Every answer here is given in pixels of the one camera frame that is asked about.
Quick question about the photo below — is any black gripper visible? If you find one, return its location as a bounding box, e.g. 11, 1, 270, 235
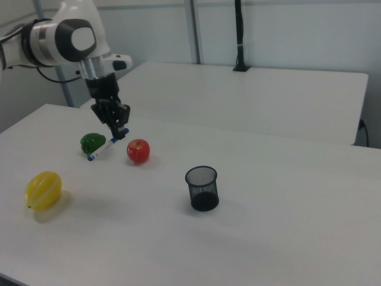
85, 73, 132, 140

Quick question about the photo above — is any white marker with blue cap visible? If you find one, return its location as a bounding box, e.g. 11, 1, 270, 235
86, 128, 130, 162

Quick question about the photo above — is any green bell pepper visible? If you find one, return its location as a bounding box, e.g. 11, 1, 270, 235
80, 132, 107, 157

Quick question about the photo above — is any red apple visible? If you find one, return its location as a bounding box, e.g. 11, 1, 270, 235
126, 138, 151, 164

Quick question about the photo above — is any yellow striped melon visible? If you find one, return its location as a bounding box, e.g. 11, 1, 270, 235
24, 170, 63, 211

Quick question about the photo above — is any black mesh pen cup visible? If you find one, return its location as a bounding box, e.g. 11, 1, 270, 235
185, 166, 220, 213

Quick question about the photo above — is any white side table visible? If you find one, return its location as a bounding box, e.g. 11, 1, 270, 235
79, 61, 369, 146

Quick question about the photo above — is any black pole with base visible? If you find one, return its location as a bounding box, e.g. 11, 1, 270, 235
232, 0, 251, 73

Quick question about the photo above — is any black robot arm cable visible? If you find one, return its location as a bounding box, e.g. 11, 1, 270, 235
35, 67, 83, 83

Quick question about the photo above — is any grey partition frame post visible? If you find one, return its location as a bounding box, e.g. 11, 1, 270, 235
190, 0, 205, 65

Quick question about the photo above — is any black power cable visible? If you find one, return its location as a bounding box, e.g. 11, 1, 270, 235
358, 118, 370, 147

